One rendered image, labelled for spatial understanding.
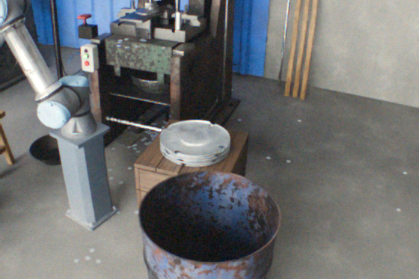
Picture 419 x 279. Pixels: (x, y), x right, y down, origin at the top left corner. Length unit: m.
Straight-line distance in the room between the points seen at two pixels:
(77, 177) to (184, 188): 0.53
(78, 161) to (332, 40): 2.20
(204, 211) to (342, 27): 2.10
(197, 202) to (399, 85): 2.25
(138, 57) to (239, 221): 1.05
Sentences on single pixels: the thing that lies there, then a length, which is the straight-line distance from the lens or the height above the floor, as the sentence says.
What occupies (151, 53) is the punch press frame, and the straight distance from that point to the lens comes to 2.11.
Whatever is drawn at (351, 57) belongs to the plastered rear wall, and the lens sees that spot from 3.30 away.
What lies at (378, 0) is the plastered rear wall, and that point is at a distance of 3.19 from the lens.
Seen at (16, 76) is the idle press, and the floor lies 0.03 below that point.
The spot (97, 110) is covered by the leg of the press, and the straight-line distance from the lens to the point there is 2.36.
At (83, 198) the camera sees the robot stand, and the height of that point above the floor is 0.17.
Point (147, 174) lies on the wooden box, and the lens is 1.68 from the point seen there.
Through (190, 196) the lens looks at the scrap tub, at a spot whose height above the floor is 0.38.
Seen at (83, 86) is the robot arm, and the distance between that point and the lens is 1.62.
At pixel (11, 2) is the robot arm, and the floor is 1.01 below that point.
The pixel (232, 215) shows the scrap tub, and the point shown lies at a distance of 1.50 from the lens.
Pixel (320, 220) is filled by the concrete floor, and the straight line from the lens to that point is 2.02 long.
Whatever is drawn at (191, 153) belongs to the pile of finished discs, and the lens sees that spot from 1.65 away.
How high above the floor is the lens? 1.29
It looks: 29 degrees down
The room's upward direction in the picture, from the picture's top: 2 degrees clockwise
